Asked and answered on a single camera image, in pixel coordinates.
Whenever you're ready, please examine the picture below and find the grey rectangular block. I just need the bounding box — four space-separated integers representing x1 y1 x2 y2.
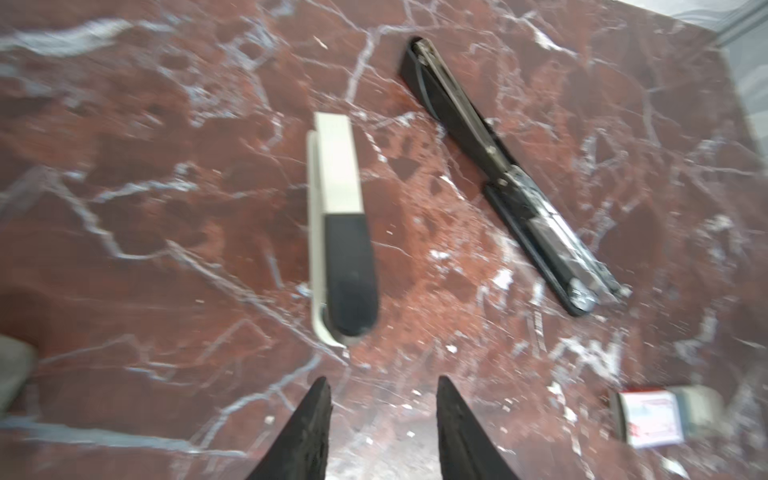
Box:
0 335 37 416

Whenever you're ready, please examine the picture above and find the white red staple box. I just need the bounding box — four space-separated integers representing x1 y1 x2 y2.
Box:
613 385 726 450

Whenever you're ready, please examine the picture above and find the beige stapler black cap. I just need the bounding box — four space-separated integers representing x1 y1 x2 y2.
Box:
307 112 379 348

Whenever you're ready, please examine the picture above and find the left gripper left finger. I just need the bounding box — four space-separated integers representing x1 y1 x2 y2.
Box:
246 377 333 480

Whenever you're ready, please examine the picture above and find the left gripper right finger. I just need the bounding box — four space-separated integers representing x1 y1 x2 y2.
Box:
436 376 519 480

